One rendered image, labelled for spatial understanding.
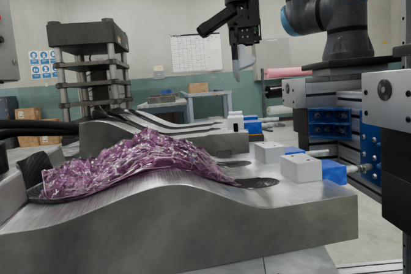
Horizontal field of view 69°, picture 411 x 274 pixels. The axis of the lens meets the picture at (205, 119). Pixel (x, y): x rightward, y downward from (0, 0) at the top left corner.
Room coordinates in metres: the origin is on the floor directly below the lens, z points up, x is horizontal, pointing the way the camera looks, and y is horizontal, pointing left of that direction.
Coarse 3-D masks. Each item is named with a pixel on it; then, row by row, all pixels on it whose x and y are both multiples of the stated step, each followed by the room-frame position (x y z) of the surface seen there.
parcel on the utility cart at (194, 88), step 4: (188, 84) 6.59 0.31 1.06; (192, 84) 6.46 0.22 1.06; (196, 84) 6.48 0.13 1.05; (200, 84) 6.50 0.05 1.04; (204, 84) 6.52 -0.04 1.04; (188, 88) 6.60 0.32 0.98; (192, 88) 6.46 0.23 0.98; (196, 88) 6.48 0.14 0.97; (200, 88) 6.49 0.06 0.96; (204, 88) 6.51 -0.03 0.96; (188, 92) 6.67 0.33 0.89; (192, 92) 6.46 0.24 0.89; (196, 92) 6.48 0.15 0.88; (200, 92) 6.50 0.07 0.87
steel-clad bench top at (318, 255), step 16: (272, 256) 0.31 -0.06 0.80; (288, 256) 0.31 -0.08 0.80; (304, 256) 0.30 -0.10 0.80; (320, 256) 0.30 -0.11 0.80; (192, 272) 0.29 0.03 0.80; (208, 272) 0.29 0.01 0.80; (224, 272) 0.29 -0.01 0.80; (240, 272) 0.28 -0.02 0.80; (256, 272) 0.28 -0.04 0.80; (272, 272) 0.28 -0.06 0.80; (288, 272) 0.28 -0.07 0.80; (304, 272) 0.28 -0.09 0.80; (320, 272) 0.28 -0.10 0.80; (336, 272) 0.27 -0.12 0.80
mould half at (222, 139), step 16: (144, 112) 0.91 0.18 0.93; (80, 128) 0.66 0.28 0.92; (96, 128) 0.66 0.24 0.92; (112, 128) 0.65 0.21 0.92; (128, 128) 0.67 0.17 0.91; (160, 128) 0.78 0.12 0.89; (192, 128) 0.77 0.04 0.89; (208, 128) 0.73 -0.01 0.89; (224, 128) 0.69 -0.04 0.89; (80, 144) 0.66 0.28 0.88; (96, 144) 0.66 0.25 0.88; (112, 144) 0.65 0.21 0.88; (208, 144) 0.63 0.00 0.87; (224, 144) 0.62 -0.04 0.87; (240, 144) 0.62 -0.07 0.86
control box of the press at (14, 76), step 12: (0, 0) 1.16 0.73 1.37; (0, 12) 1.15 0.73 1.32; (0, 24) 1.14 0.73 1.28; (0, 36) 1.11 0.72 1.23; (12, 36) 1.19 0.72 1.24; (0, 48) 1.12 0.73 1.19; (12, 48) 1.18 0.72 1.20; (0, 60) 1.11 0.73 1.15; (12, 60) 1.17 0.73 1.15; (0, 72) 1.10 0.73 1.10; (12, 72) 1.16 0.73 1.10
